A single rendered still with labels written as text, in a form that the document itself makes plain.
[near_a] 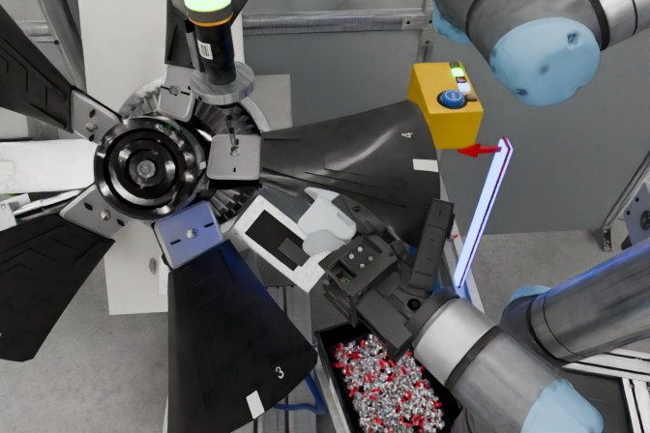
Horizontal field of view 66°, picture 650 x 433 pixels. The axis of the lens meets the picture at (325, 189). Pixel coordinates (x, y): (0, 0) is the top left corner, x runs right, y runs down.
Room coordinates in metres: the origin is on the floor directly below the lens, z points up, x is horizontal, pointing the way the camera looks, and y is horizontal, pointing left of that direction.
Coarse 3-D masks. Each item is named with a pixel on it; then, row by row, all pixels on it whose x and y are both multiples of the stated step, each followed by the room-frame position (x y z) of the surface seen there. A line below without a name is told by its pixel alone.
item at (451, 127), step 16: (416, 64) 0.85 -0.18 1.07; (432, 64) 0.85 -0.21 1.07; (448, 64) 0.85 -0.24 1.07; (416, 80) 0.80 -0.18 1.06; (432, 80) 0.79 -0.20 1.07; (448, 80) 0.79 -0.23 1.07; (416, 96) 0.79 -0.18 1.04; (432, 96) 0.74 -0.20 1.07; (464, 96) 0.74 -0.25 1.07; (432, 112) 0.70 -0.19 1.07; (448, 112) 0.70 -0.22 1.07; (464, 112) 0.70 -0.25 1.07; (480, 112) 0.70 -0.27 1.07; (432, 128) 0.70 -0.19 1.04; (448, 128) 0.70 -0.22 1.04; (464, 128) 0.70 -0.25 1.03; (448, 144) 0.70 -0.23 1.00; (464, 144) 0.70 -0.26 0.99
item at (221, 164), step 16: (224, 144) 0.48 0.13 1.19; (240, 144) 0.48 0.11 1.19; (256, 144) 0.49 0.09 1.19; (208, 160) 0.45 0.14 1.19; (224, 160) 0.45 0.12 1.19; (240, 160) 0.45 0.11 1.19; (256, 160) 0.45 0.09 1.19; (208, 176) 0.42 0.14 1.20; (224, 176) 0.42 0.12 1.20; (240, 176) 0.42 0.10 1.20; (256, 176) 0.42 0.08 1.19
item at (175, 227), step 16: (192, 208) 0.42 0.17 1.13; (208, 208) 0.44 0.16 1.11; (160, 224) 0.38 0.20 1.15; (176, 224) 0.40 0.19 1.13; (192, 224) 0.41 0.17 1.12; (160, 240) 0.37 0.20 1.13; (192, 240) 0.39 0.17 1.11; (208, 240) 0.40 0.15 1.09; (176, 256) 0.36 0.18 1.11; (192, 256) 0.37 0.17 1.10
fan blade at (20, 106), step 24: (0, 24) 0.51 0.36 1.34; (0, 48) 0.51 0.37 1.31; (24, 48) 0.50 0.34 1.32; (0, 72) 0.51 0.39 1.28; (24, 72) 0.50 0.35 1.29; (48, 72) 0.49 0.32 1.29; (0, 96) 0.52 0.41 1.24; (24, 96) 0.51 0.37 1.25; (48, 96) 0.49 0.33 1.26; (48, 120) 0.50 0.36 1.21
